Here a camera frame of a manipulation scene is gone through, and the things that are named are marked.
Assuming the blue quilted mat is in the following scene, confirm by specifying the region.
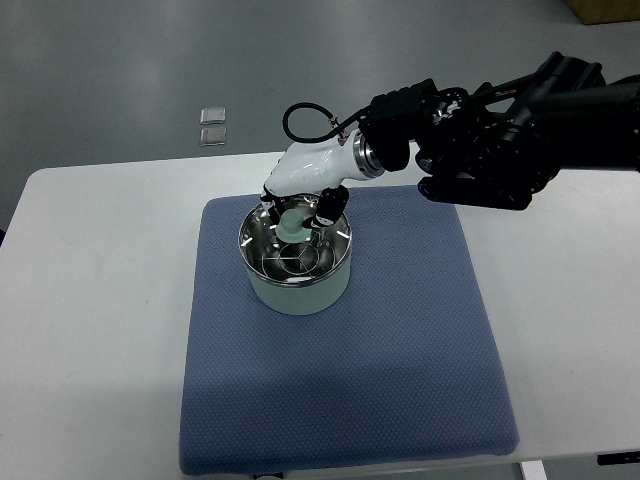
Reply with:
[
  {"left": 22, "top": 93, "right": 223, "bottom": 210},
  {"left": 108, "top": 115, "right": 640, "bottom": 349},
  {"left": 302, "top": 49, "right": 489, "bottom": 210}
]
[{"left": 180, "top": 186, "right": 519, "bottom": 475}]

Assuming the glass lid with green knob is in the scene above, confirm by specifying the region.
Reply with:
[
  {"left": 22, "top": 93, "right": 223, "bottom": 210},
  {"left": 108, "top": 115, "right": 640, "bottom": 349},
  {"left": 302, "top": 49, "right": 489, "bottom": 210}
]
[{"left": 238, "top": 194, "right": 352, "bottom": 287}]

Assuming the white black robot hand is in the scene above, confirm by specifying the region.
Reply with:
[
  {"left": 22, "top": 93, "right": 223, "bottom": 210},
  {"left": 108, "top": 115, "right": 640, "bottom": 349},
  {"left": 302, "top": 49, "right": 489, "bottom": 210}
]
[{"left": 260, "top": 130, "right": 384, "bottom": 229}]

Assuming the pale green pot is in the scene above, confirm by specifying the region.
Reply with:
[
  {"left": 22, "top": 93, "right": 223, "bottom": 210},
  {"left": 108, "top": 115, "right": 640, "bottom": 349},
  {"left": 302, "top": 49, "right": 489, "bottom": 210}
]
[{"left": 245, "top": 210, "right": 351, "bottom": 315}]

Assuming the metal floor plate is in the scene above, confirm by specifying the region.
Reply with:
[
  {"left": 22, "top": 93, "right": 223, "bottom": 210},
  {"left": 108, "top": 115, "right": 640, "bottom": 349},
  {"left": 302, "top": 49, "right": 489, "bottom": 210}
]
[
  {"left": 199, "top": 127, "right": 227, "bottom": 147},
  {"left": 200, "top": 107, "right": 226, "bottom": 125}
]

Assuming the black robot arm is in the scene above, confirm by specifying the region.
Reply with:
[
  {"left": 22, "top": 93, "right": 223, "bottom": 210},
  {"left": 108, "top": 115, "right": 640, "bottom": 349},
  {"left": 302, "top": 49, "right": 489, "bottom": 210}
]
[{"left": 358, "top": 52, "right": 639, "bottom": 211}]

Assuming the black cable loop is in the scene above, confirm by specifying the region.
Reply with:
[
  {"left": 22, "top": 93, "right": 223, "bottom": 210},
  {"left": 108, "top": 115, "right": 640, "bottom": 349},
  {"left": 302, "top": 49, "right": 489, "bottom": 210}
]
[{"left": 282, "top": 102, "right": 374, "bottom": 147}]

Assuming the upper metal floor plate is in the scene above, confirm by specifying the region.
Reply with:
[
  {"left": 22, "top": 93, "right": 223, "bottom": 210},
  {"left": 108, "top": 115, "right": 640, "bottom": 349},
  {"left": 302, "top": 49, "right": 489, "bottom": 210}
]
[{"left": 200, "top": 107, "right": 226, "bottom": 125}]

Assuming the brown cardboard box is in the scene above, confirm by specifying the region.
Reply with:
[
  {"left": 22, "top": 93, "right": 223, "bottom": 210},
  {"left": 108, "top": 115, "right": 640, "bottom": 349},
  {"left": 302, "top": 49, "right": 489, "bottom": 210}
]
[{"left": 565, "top": 0, "right": 639, "bottom": 25}]

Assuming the lower metal floor plate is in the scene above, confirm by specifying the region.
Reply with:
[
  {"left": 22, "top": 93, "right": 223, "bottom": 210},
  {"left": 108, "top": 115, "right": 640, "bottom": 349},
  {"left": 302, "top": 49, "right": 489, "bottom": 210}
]
[{"left": 199, "top": 127, "right": 227, "bottom": 147}]

